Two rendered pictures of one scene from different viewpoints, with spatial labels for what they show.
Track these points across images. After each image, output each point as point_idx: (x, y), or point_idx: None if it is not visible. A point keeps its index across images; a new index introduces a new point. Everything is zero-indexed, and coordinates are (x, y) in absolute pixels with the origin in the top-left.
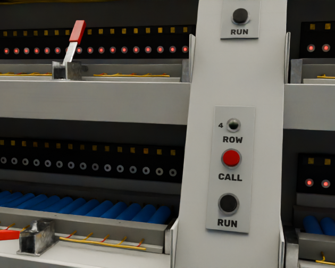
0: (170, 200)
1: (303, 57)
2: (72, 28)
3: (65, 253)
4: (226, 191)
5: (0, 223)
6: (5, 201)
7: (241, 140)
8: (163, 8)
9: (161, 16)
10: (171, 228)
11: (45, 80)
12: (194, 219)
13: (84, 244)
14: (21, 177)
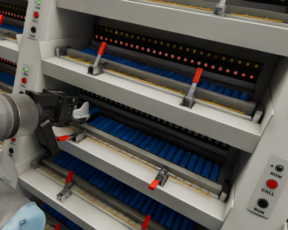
0: (220, 159)
1: None
2: (184, 46)
3: (173, 187)
4: (263, 197)
5: (141, 158)
6: (140, 141)
7: (281, 177)
8: None
9: None
10: (231, 206)
11: (173, 95)
12: (242, 202)
13: (180, 181)
14: (144, 121)
